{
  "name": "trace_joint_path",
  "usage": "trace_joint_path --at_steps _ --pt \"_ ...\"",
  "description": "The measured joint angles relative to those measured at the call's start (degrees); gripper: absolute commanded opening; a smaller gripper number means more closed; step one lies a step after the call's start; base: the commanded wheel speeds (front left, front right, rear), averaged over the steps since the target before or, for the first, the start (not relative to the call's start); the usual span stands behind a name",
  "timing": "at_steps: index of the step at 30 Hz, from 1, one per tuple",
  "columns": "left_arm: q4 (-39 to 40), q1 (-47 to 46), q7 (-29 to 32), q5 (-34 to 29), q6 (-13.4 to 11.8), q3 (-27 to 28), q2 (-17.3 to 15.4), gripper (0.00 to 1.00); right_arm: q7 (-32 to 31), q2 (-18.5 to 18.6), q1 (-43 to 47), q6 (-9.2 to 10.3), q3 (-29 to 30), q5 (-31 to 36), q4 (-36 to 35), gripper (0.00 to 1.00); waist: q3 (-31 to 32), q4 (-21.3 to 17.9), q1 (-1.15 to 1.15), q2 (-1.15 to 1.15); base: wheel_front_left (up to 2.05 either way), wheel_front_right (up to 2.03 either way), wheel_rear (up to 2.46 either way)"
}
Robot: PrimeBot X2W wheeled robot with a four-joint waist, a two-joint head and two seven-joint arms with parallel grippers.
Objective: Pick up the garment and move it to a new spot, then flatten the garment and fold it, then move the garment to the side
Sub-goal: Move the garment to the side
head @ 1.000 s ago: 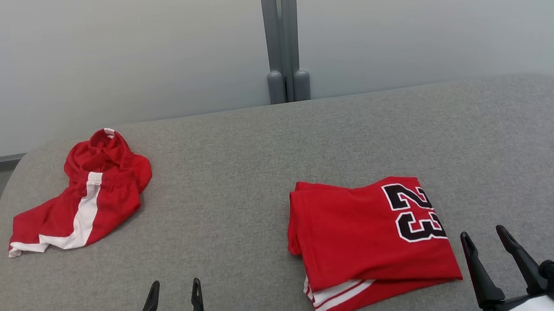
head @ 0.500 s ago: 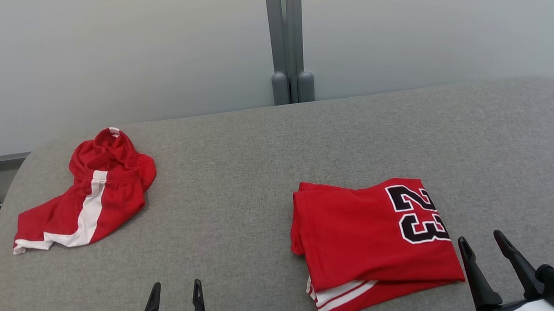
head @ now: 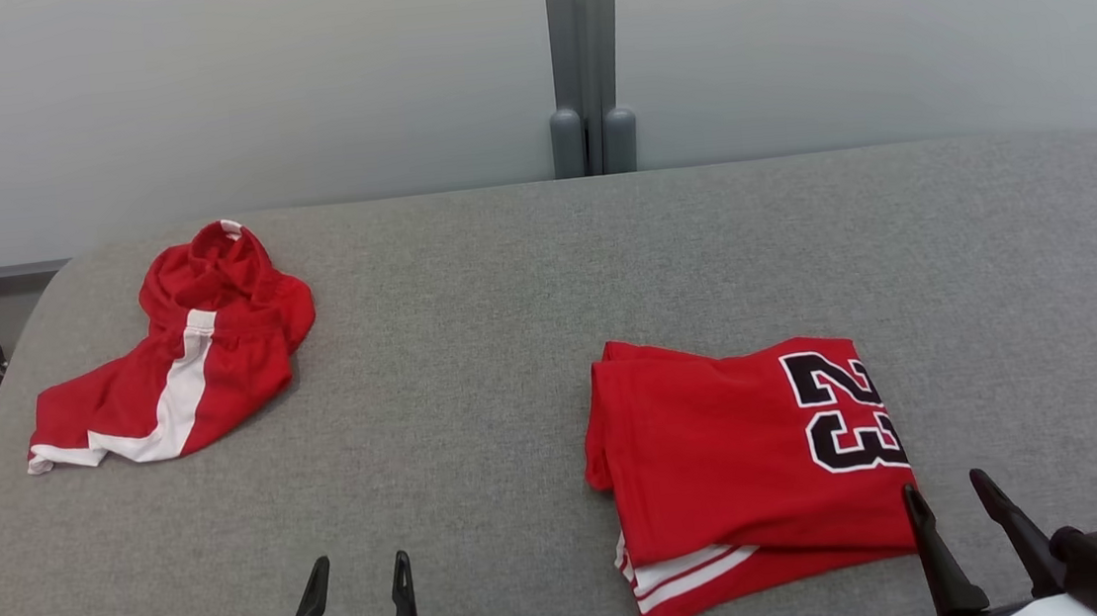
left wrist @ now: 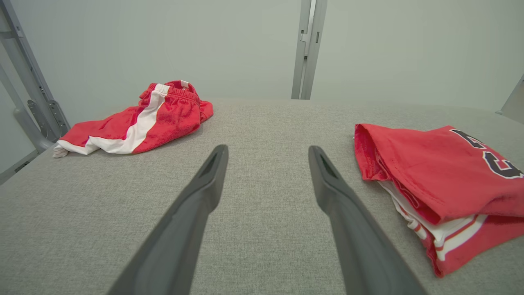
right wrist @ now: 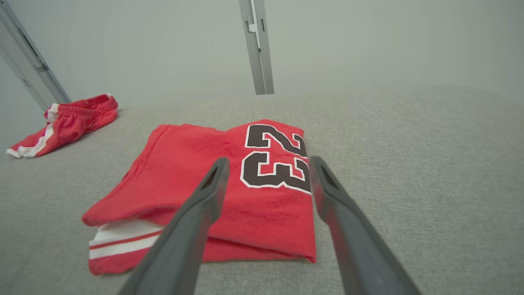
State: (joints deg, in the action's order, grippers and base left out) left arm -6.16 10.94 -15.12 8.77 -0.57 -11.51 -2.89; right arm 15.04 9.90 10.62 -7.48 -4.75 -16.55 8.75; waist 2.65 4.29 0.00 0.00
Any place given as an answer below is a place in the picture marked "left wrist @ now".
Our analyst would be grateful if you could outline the red shorts with white stripe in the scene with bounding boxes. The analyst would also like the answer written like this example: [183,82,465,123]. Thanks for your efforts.
[52,80,214,159]

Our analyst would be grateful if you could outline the grey partition base rail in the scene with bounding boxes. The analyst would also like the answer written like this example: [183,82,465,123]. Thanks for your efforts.
[0,149,41,186]

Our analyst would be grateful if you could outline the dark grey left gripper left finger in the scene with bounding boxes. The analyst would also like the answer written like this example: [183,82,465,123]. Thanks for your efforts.
[106,144,229,295]

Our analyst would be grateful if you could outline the grey metal frame with brackets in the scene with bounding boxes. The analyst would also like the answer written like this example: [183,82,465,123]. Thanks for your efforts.
[0,0,71,153]

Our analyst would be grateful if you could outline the red white-sleeved jersey shirt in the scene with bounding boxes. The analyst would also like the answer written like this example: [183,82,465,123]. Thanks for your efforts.
[353,123,524,279]

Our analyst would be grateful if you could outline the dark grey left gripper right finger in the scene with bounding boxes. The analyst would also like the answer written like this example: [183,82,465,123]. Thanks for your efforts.
[308,145,429,295]

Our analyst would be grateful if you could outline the grey slanted panel foot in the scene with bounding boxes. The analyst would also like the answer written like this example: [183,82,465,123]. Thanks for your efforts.
[496,74,524,126]

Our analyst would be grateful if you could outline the grey partition post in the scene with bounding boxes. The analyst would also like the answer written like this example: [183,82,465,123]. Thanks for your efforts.
[291,0,328,100]

